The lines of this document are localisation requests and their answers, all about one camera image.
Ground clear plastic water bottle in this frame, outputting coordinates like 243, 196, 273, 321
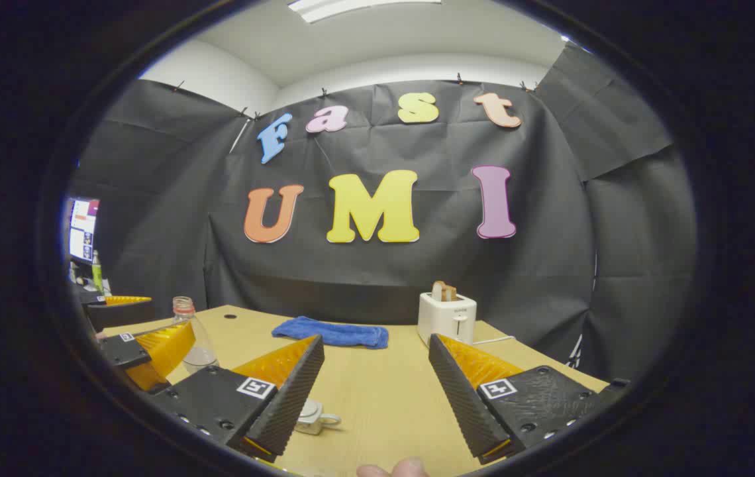
172, 296, 221, 375

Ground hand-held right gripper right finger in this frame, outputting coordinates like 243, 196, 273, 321
428, 333, 631, 464

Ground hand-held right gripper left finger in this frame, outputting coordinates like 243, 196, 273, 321
146, 333, 325, 463

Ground blue towel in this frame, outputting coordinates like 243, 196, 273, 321
272, 316, 389, 350

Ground computer monitor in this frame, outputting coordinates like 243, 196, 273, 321
68, 197, 101, 266

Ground white ceramic teacup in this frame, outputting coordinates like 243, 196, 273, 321
293, 397, 342, 436

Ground white toaster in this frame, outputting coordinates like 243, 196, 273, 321
417, 291, 478, 347

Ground black backdrop cloth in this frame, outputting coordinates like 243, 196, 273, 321
66, 43, 699, 385

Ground ceiling light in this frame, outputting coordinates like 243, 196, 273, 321
287, 0, 444, 25

